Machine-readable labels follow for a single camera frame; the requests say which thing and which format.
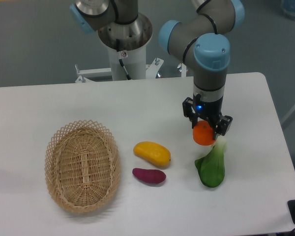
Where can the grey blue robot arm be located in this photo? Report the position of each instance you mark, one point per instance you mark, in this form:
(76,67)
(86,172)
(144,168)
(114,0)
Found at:
(201,45)

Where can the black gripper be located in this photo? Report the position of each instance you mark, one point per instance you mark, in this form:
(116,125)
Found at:
(209,111)

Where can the orange fruit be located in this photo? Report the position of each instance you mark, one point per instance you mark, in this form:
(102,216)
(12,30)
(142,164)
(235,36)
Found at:
(203,133)

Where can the green bok choy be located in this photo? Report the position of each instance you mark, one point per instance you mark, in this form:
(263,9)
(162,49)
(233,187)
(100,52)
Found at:
(211,167)

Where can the yellow mango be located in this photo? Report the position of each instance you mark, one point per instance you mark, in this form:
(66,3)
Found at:
(153,153)

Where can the woven wicker basket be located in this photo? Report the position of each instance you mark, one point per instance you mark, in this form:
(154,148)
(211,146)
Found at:
(82,166)

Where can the purple sweet potato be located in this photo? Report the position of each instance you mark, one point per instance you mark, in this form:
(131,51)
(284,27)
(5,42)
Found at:
(149,176)

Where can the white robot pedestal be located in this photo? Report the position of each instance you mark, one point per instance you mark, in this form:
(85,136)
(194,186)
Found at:
(126,46)

